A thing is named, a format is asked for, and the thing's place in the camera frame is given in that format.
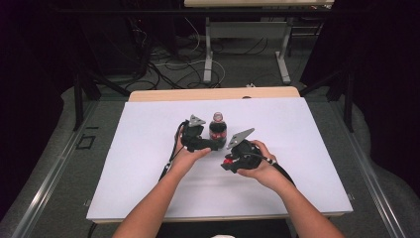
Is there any white floor cable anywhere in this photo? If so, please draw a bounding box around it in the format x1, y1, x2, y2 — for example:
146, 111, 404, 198
154, 16, 227, 89

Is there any person's left hand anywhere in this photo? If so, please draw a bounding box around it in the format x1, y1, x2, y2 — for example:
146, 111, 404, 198
169, 134, 212, 177

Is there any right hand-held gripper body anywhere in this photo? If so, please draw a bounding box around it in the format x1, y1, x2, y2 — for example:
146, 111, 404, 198
225, 127, 265, 171

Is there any person's right hand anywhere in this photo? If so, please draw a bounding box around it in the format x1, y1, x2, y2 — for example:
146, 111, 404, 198
236, 139, 286, 192

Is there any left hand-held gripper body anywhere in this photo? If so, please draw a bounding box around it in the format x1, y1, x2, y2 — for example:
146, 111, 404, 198
179, 114, 212, 154

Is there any black metal stand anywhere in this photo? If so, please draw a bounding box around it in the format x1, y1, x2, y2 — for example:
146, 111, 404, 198
298, 67, 357, 134
72, 67, 132, 132

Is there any tangle of black floor cables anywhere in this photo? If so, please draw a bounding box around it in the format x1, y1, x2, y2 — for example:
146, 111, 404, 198
108, 16, 212, 92

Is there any black cable under table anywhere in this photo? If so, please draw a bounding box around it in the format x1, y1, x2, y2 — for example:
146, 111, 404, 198
86, 221, 99, 238

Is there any cola bottle with red label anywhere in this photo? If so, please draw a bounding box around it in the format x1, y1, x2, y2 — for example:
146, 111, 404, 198
208, 111, 228, 149

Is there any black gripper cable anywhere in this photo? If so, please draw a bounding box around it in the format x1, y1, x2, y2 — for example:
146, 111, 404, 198
157, 120, 189, 182
248, 152, 297, 186

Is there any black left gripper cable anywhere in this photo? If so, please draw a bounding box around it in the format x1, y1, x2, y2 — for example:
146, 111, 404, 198
157, 120, 189, 182

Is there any metal floor rail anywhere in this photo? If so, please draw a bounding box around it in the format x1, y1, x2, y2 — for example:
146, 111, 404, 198
9, 98, 100, 238
330, 98, 399, 238

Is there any white-legged desk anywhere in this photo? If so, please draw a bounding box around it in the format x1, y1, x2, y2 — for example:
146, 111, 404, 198
183, 0, 335, 85

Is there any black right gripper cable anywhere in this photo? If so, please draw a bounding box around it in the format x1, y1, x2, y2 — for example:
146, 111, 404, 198
248, 152, 297, 186

